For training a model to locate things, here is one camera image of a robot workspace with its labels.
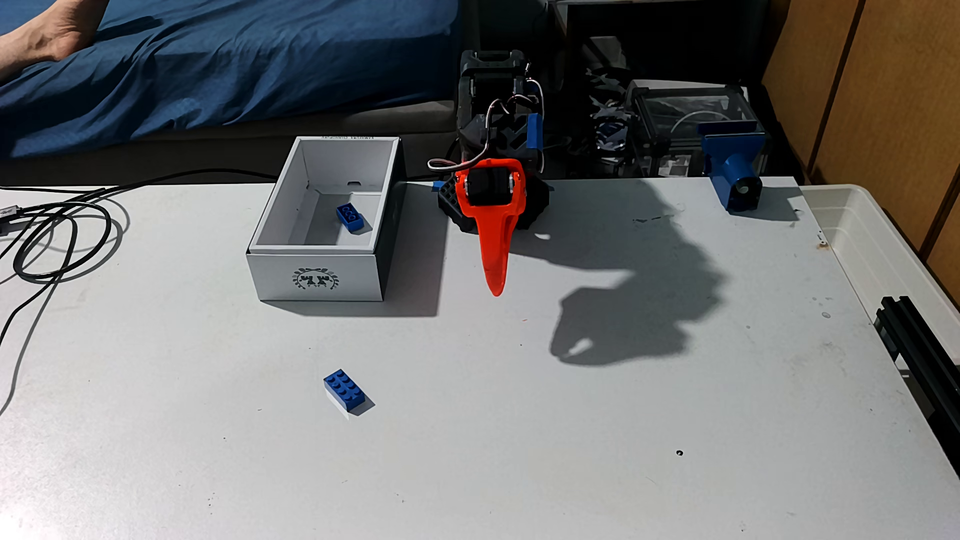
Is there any person's foot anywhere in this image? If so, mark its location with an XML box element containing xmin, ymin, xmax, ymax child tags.
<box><xmin>0</xmin><ymin>0</ymin><xmax>111</xmax><ymax>84</ymax></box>

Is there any white plastic bin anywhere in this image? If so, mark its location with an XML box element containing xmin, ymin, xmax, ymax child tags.
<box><xmin>798</xmin><ymin>183</ymin><xmax>960</xmax><ymax>354</ymax></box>

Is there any blue bed sheet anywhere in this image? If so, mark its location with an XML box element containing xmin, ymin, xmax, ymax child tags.
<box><xmin>0</xmin><ymin>0</ymin><xmax>462</xmax><ymax>160</ymax></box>

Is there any clear acrylic case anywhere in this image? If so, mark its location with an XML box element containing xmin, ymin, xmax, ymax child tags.
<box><xmin>626</xmin><ymin>78</ymin><xmax>766</xmax><ymax>179</ymax></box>

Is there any brown wooden cabinet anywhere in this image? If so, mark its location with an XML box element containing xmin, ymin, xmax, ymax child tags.
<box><xmin>761</xmin><ymin>0</ymin><xmax>960</xmax><ymax>303</ymax></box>

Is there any white cardboard box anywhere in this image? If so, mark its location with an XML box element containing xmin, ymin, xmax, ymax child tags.
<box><xmin>246</xmin><ymin>135</ymin><xmax>408</xmax><ymax>303</ymax></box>

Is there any black cable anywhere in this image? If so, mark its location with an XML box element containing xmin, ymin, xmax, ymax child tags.
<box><xmin>0</xmin><ymin>168</ymin><xmax>280</xmax><ymax>418</ymax></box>

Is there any black aluminium extrusion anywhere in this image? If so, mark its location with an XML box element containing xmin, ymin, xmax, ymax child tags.
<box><xmin>873</xmin><ymin>295</ymin><xmax>960</xmax><ymax>475</ymax></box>

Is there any blue printed clamp mount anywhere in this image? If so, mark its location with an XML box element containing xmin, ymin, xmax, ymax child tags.
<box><xmin>699</xmin><ymin>120</ymin><xmax>771</xmax><ymax>215</ymax></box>

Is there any grey mattress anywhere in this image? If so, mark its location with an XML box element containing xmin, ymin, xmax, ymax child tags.
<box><xmin>0</xmin><ymin>101</ymin><xmax>461</xmax><ymax>189</ymax></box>

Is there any dark shelf unit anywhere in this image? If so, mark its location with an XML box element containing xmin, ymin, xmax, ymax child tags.
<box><xmin>551</xmin><ymin>0</ymin><xmax>774</xmax><ymax>178</ymax></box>

